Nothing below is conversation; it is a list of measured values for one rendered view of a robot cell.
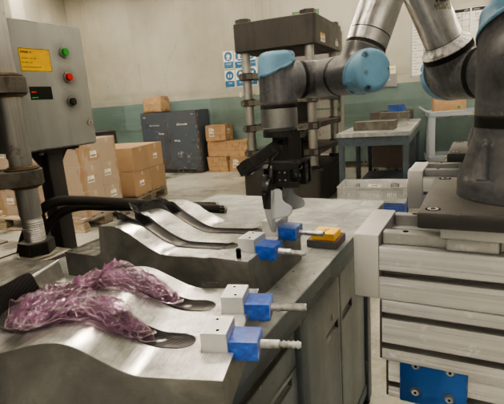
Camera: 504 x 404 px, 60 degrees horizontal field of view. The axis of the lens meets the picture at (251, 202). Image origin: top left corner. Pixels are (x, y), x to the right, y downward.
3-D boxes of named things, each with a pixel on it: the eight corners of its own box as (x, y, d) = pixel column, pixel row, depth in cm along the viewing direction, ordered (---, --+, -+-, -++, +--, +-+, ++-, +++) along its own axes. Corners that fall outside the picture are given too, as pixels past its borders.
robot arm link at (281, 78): (305, 48, 85) (265, 49, 82) (308, 106, 87) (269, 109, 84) (287, 54, 92) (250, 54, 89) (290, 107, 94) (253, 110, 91)
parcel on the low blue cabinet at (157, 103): (171, 111, 817) (170, 95, 811) (161, 111, 788) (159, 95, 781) (153, 112, 834) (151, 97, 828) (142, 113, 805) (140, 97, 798)
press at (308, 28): (349, 179, 620) (346, 26, 575) (322, 205, 484) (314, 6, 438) (287, 179, 658) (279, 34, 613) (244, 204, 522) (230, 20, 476)
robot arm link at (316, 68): (364, 94, 88) (316, 98, 84) (333, 97, 98) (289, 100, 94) (363, 54, 86) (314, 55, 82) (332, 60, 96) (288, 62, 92)
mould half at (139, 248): (301, 259, 104) (299, 204, 101) (251, 306, 82) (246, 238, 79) (141, 241, 128) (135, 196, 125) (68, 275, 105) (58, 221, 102)
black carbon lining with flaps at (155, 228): (266, 236, 100) (263, 196, 98) (231, 261, 87) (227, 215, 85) (149, 227, 117) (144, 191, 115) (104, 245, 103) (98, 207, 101)
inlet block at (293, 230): (328, 241, 94) (327, 218, 92) (320, 250, 90) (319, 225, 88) (272, 236, 100) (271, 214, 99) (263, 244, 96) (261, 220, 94)
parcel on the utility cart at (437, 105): (461, 113, 622) (462, 92, 616) (465, 114, 592) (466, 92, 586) (431, 115, 634) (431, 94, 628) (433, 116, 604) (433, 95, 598)
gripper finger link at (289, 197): (304, 225, 96) (299, 187, 92) (280, 224, 99) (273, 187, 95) (309, 219, 98) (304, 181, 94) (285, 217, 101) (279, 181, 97)
